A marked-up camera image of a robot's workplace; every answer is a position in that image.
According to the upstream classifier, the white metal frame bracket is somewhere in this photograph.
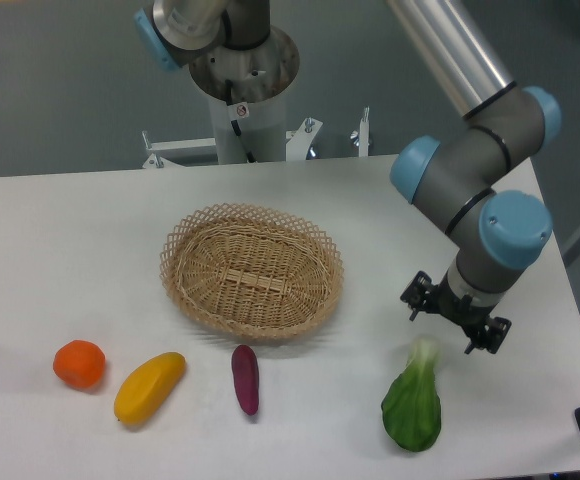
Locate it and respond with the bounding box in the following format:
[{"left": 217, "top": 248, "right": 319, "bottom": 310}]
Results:
[{"left": 140, "top": 105, "right": 374, "bottom": 169}]

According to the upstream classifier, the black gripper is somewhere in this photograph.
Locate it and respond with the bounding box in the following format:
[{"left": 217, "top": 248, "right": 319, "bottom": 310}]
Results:
[{"left": 400, "top": 271, "right": 512, "bottom": 354}]

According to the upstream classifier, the yellow mango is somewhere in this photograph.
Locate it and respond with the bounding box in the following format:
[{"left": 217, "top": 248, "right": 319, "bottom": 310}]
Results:
[{"left": 113, "top": 352, "right": 186, "bottom": 427}]

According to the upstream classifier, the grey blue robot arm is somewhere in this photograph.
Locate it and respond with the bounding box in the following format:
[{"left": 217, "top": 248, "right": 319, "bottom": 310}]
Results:
[{"left": 134, "top": 1, "right": 561, "bottom": 353}]

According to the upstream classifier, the orange fruit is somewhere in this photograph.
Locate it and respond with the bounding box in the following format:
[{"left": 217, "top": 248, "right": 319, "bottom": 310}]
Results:
[{"left": 53, "top": 340, "right": 106, "bottom": 389}]

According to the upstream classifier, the green bok choy vegetable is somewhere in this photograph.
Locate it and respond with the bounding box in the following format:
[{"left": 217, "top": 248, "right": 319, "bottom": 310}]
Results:
[{"left": 381, "top": 337, "right": 442, "bottom": 453}]

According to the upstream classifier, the black base cable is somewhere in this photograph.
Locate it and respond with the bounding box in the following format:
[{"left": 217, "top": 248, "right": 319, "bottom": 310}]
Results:
[{"left": 223, "top": 78, "right": 260, "bottom": 164}]

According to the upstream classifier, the purple sweet potato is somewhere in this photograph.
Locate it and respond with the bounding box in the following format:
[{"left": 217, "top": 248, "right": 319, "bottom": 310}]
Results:
[{"left": 231, "top": 345, "right": 259, "bottom": 416}]

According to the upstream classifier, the woven wicker basket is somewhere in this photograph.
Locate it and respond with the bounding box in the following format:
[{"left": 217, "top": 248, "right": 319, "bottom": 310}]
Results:
[{"left": 160, "top": 203, "right": 344, "bottom": 340}]

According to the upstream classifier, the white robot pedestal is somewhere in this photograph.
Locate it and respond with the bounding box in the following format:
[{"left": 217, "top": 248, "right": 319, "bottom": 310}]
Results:
[{"left": 189, "top": 26, "right": 300, "bottom": 136}]

